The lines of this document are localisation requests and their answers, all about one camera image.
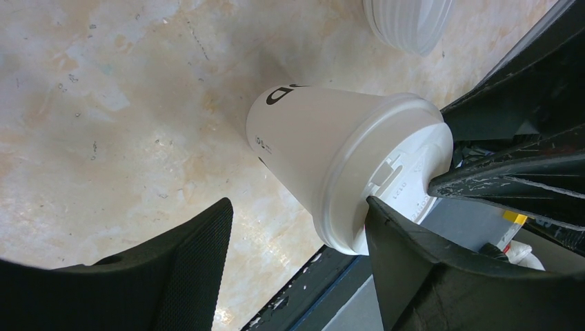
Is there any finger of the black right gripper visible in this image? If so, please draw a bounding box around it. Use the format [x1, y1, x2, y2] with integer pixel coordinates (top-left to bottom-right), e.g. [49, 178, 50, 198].
[442, 28, 584, 141]
[428, 132, 584, 229]

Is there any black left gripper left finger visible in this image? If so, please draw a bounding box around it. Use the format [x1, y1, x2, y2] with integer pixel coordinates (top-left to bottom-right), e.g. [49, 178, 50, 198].
[1, 198, 233, 330]

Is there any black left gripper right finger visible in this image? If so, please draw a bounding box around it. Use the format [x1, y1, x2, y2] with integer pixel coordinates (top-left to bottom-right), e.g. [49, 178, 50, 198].
[365, 197, 584, 330]

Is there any white plastic cup lid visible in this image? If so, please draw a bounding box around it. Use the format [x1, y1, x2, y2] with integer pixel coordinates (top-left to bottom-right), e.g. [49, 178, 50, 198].
[311, 93, 453, 255]

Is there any white paper coffee cup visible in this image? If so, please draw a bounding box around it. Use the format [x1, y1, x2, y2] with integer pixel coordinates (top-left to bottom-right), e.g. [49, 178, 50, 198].
[246, 84, 407, 218]

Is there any stack of translucent lids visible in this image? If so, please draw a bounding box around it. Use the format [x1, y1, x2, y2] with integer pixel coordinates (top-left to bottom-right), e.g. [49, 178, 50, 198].
[362, 0, 455, 57]

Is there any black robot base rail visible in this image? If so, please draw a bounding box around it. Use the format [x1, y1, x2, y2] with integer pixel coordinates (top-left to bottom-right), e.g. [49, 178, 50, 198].
[242, 246, 372, 330]

